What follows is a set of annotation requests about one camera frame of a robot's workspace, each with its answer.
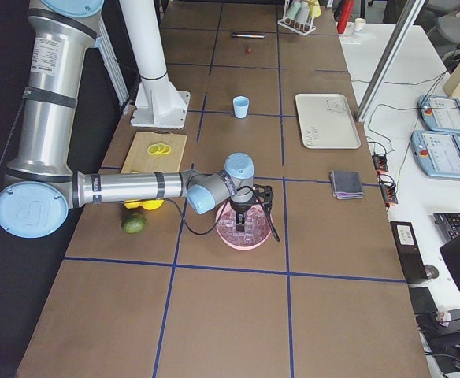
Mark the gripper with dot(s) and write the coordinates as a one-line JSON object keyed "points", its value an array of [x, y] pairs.
{"points": [[241, 205]]}

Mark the light blue cup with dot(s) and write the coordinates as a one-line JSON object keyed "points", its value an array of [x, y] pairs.
{"points": [[240, 106]]}

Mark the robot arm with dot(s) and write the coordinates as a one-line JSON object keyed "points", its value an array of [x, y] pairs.
{"points": [[40, 188]]}

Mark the ice cubes pile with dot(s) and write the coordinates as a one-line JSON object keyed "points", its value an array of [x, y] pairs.
{"points": [[253, 230]]}

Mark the white-grey cup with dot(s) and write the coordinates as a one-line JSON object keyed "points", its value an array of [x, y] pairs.
{"points": [[303, 14]]}

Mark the mint green cup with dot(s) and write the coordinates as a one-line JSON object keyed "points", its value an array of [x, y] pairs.
{"points": [[293, 10]]}

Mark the yellow cup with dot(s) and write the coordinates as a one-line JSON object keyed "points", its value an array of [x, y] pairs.
{"points": [[315, 9]]}

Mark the pink bowl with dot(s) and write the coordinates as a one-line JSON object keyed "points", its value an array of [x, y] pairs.
{"points": [[245, 232]]}

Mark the yellow lemon far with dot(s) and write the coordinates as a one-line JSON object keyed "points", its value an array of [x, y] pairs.
{"points": [[151, 205]]}

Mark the yellow lemon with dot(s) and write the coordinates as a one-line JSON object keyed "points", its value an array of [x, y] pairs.
{"points": [[151, 205], [133, 204]]}

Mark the green lime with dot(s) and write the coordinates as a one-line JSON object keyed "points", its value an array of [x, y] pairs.
{"points": [[133, 223]]}

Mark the grey folded cloth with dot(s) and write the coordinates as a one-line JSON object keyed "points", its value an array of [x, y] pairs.
{"points": [[346, 185]]}

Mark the yellow lemon near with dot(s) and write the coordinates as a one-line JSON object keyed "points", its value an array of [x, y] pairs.
{"points": [[133, 204]]}

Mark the wooden cutting board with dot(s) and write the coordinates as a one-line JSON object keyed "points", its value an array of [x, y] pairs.
{"points": [[139, 161]]}

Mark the cream bear tray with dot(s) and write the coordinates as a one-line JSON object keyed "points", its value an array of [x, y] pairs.
{"points": [[326, 122]]}

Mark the black box white label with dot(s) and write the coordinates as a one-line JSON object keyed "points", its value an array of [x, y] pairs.
{"points": [[408, 251]]}

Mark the steel muddler black tip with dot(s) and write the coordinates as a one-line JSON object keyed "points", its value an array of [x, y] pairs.
{"points": [[247, 35]]}

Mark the black computer mouse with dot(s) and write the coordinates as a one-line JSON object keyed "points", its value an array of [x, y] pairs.
{"points": [[431, 272]]}

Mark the black keyboard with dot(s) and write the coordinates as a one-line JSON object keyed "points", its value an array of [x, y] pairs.
{"points": [[449, 224]]}

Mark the blue teach pendant near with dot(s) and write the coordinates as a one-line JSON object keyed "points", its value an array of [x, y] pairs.
{"points": [[437, 153]]}

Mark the blue teach pendant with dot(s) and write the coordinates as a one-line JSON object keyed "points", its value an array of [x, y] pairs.
{"points": [[437, 153], [440, 113]]}

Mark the blue teach pendant far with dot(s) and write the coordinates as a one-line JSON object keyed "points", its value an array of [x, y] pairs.
{"points": [[440, 113]]}

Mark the red cylinder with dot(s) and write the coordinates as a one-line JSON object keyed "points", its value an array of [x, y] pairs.
{"points": [[345, 8]]}

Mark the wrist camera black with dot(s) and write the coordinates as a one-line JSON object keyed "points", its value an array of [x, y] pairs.
{"points": [[263, 194]]}

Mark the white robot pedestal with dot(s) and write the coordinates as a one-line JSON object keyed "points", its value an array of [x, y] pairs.
{"points": [[158, 103]]}

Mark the white wire cup rack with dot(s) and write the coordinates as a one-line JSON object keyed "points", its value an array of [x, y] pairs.
{"points": [[293, 26]]}

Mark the aluminium frame post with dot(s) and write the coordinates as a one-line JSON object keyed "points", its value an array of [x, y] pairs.
{"points": [[405, 22]]}

